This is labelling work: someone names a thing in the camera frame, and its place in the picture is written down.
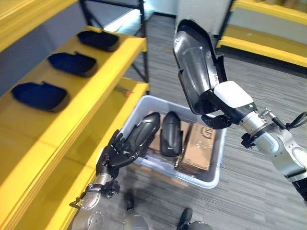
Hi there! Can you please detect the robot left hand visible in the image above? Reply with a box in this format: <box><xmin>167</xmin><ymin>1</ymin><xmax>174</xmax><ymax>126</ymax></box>
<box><xmin>95</xmin><ymin>129</ymin><xmax>136</xmax><ymax>180</ymax></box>

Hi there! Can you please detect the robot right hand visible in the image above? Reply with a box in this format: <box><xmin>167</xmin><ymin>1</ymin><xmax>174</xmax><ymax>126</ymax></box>
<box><xmin>196</xmin><ymin>80</ymin><xmax>254</xmax><ymax>129</ymax></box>

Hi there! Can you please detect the printed cardboard box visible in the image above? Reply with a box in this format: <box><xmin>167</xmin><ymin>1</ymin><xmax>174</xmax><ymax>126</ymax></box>
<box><xmin>177</xmin><ymin>122</ymin><xmax>216</xmax><ymax>171</ymax></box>

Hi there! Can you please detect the yellow shelf rack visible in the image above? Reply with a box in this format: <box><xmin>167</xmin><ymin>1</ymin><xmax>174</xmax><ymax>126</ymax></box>
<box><xmin>215</xmin><ymin>0</ymin><xmax>307</xmax><ymax>68</ymax></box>
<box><xmin>0</xmin><ymin>0</ymin><xmax>150</xmax><ymax>230</ymax></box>

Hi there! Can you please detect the grey plastic box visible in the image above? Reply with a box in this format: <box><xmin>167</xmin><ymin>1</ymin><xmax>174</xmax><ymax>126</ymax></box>
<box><xmin>119</xmin><ymin>95</ymin><xmax>227</xmax><ymax>189</ymax></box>

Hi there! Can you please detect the robot left leg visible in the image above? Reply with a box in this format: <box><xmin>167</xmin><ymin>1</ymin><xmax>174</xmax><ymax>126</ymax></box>
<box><xmin>122</xmin><ymin>189</ymin><xmax>149</xmax><ymax>230</ymax></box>

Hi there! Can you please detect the robot leg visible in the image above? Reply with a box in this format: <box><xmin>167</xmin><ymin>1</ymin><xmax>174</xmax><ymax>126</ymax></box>
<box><xmin>177</xmin><ymin>207</ymin><xmax>214</xmax><ymax>230</ymax></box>
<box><xmin>122</xmin><ymin>189</ymin><xmax>149</xmax><ymax>230</ymax></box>

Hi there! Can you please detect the robot right leg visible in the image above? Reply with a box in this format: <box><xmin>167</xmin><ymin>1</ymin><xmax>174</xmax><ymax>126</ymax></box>
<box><xmin>177</xmin><ymin>207</ymin><xmax>214</xmax><ymax>230</ymax></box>

